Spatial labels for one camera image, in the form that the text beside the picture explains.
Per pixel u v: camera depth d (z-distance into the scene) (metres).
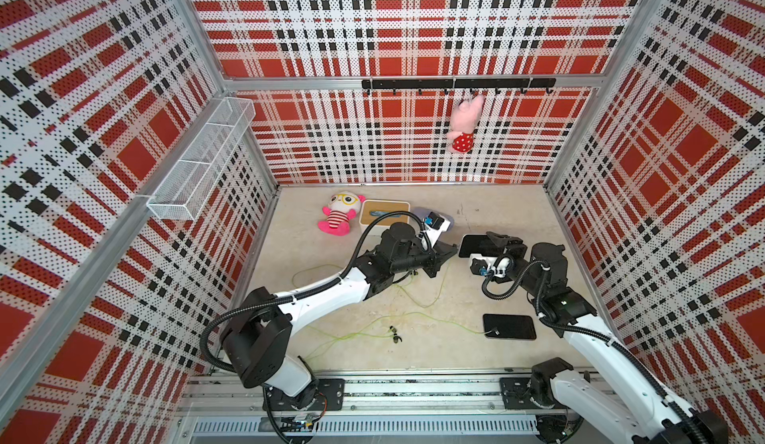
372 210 1.08
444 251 0.68
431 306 0.85
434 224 0.65
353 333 0.84
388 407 0.73
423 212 1.11
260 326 0.47
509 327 0.86
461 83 0.89
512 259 0.67
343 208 1.05
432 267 0.70
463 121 0.93
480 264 0.66
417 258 0.66
